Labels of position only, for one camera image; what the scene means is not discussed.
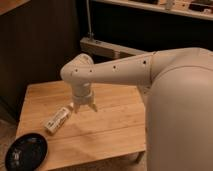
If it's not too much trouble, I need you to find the white plastic bottle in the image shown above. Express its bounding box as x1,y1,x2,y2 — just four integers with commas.
44,103,73,134

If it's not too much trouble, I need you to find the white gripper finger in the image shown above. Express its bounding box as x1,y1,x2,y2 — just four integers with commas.
73,104,80,114
89,103,98,112

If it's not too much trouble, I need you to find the black ceramic bowl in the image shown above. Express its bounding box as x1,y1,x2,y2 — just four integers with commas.
5,133,48,171

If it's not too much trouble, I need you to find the long grey case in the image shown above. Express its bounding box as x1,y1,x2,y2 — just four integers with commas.
80,37,147,59

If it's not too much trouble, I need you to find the wooden shelf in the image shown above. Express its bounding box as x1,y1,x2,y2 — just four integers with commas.
94,0,213,21

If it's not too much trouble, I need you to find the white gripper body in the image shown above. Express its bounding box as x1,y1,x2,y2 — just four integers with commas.
72,90,94,105

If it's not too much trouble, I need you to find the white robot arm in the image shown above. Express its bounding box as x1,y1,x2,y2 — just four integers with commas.
60,47,213,171

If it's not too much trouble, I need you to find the wooden table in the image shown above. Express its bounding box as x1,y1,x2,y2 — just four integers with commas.
16,81,146,171

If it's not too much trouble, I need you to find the metal pole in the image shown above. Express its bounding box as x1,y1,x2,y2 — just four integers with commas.
86,0,94,41

